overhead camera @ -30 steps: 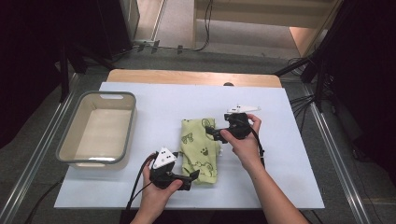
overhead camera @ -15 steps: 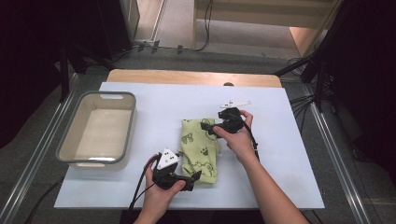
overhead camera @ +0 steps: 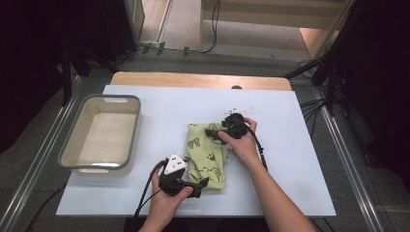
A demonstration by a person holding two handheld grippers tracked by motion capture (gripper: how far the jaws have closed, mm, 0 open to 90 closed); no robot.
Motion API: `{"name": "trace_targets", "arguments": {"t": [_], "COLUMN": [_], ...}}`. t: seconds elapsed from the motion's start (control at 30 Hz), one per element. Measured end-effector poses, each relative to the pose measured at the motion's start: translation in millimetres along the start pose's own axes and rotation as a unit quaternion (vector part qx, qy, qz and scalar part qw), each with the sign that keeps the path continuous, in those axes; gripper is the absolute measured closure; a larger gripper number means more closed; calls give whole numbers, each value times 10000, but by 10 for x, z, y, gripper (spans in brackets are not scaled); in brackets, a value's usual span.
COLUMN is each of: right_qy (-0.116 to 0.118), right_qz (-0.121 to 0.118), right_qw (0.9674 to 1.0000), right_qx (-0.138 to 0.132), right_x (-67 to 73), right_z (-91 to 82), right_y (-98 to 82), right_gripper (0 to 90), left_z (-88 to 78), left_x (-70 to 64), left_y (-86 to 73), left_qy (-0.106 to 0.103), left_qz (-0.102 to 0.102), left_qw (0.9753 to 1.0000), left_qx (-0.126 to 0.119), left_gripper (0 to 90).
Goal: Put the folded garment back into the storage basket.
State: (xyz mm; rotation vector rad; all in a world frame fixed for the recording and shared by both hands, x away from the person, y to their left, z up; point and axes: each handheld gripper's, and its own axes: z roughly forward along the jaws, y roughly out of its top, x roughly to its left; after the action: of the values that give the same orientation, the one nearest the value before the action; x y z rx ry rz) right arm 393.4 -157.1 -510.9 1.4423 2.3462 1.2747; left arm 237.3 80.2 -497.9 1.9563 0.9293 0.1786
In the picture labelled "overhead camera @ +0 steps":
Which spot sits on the white table mat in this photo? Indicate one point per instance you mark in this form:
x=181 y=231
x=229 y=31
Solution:
x=290 y=145

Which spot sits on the person's left hand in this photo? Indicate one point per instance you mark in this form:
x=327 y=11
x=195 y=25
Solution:
x=164 y=209

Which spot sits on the person's right hand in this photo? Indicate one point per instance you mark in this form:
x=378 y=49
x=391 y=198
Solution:
x=245 y=151

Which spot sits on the aluminium floor rail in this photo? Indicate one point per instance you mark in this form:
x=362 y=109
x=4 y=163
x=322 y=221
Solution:
x=40 y=154
x=338 y=141

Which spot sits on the black floor bracket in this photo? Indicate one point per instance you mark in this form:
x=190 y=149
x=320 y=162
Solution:
x=161 y=48
x=186 y=51

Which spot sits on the black metal stand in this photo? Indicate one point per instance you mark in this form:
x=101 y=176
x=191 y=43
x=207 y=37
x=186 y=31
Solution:
x=330 y=93
x=66 y=83

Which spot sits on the dark curtain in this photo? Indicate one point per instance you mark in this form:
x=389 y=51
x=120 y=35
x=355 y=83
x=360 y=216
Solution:
x=32 y=64
x=380 y=80

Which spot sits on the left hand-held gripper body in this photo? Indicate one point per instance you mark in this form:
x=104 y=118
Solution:
x=174 y=180

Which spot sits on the light wooden furniture frame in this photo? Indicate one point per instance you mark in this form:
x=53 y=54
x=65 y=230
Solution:
x=274 y=13

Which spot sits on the green printed baby romper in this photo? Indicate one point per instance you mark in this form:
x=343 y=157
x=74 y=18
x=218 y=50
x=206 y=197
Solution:
x=206 y=154

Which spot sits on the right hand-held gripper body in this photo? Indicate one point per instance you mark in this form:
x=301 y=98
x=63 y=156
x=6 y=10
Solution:
x=237 y=127

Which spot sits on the beige basket with grey rim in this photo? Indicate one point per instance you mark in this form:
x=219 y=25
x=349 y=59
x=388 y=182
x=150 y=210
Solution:
x=106 y=135

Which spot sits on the dark round table grommet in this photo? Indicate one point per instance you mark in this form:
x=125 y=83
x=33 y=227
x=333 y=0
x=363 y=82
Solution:
x=236 y=87

